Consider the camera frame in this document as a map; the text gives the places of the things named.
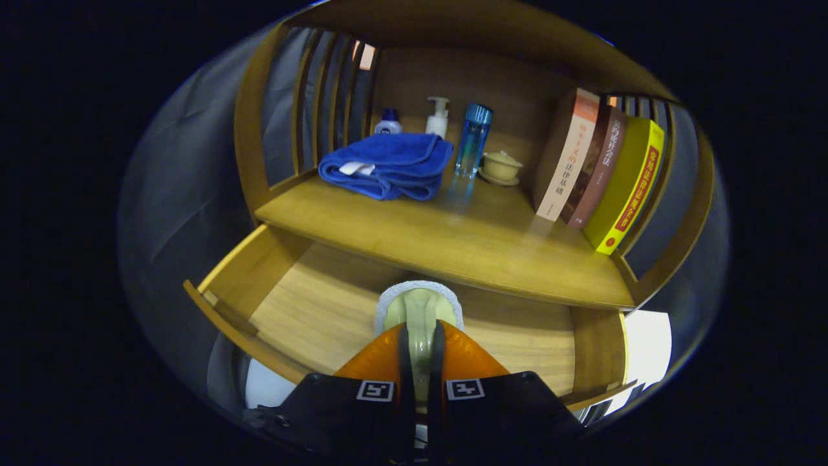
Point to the orange and white book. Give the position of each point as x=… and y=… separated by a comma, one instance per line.
x=569, y=162

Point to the white pump bottle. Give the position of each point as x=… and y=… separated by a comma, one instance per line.
x=438, y=123

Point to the pale green white scrubber brush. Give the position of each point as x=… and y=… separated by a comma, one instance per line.
x=420, y=310

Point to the yellow lidded teacup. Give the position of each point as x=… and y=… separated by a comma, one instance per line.
x=501, y=168

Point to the wooden drawer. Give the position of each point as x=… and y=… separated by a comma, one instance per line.
x=310, y=310

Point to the wooden countertop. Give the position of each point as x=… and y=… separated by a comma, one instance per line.
x=453, y=239

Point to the blue folded towel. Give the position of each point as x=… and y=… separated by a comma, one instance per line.
x=394, y=162

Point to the white table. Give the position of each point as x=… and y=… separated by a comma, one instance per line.
x=647, y=349

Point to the wooden cabinet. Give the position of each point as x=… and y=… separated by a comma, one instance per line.
x=485, y=26

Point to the tall blue bottle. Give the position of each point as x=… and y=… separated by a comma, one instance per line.
x=472, y=142

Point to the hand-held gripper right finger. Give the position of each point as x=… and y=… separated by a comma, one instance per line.
x=436, y=401

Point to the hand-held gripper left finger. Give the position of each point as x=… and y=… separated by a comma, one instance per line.
x=406, y=401

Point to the brown book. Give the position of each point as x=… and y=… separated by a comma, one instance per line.
x=598, y=175

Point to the small white bottle blue cap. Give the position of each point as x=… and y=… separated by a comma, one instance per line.
x=388, y=123

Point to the yellow book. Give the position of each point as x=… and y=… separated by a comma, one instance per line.
x=624, y=188

